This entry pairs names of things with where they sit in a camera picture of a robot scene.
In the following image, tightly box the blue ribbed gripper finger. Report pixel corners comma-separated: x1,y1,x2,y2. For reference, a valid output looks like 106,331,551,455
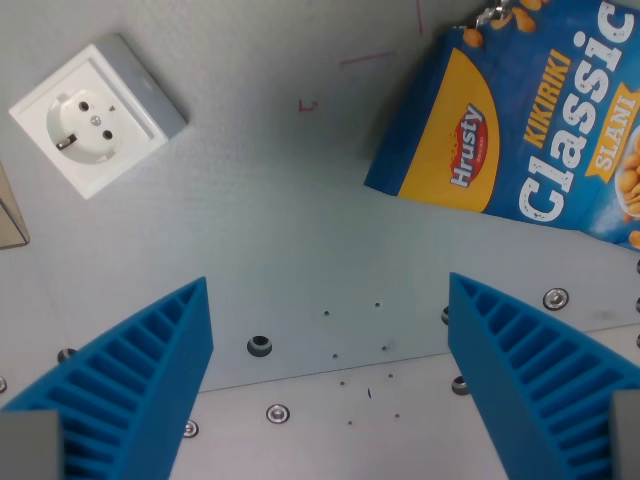
0,276,215,480
447,271,640,480

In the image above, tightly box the beige box corner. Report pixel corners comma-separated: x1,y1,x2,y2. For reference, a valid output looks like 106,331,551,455
0,160,31,251

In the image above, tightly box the blue Hrusty Classic peanut bag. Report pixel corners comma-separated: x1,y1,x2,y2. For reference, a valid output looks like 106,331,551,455
363,0,640,253

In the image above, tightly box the white wall power socket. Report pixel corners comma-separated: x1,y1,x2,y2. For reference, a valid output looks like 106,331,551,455
8,32,190,201

